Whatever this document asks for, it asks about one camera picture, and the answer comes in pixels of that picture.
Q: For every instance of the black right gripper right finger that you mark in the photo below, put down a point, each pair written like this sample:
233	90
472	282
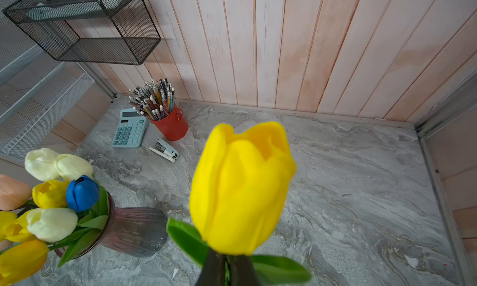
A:
242	272

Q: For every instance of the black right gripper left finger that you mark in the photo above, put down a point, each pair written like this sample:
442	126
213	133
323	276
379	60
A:
214	270

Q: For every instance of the dark ribbed glass vase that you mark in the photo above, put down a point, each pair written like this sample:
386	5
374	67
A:
136	231

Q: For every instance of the orange yellow tulip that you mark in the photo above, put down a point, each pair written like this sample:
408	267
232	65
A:
22	261

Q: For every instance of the yellow tulip in vase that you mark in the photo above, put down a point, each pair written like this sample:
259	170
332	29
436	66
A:
50	194

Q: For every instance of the light blue white stapler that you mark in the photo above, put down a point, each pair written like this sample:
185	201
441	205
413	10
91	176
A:
163	149

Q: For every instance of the red metal pencil bucket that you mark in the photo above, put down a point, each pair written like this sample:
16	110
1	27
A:
173	127

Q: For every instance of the blue tulip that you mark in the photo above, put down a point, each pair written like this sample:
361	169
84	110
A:
82	194

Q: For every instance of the teal desk calculator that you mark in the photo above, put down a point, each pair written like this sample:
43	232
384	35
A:
131	129

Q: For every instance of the pale white tulip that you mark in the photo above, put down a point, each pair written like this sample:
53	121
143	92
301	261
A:
52	225

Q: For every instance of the cream white tulip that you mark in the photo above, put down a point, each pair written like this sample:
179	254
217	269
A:
71	167

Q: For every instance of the bundle of pencils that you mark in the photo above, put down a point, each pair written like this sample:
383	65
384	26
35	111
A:
155	100

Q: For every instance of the white wire mesh shelf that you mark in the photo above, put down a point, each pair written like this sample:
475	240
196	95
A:
36	91

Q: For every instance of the black wire mesh basket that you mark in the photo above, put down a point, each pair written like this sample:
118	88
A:
118	32

